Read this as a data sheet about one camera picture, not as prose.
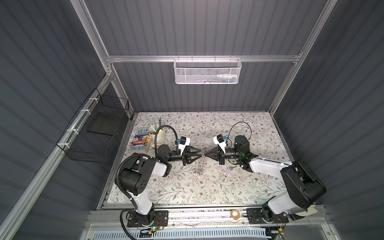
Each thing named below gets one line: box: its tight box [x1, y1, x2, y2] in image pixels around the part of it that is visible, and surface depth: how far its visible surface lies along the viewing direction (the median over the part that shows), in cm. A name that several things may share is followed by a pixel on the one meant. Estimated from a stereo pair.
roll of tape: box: [230, 209, 240, 220], surface depth 77 cm
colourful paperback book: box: [129, 127, 150, 152], surface depth 104 cm
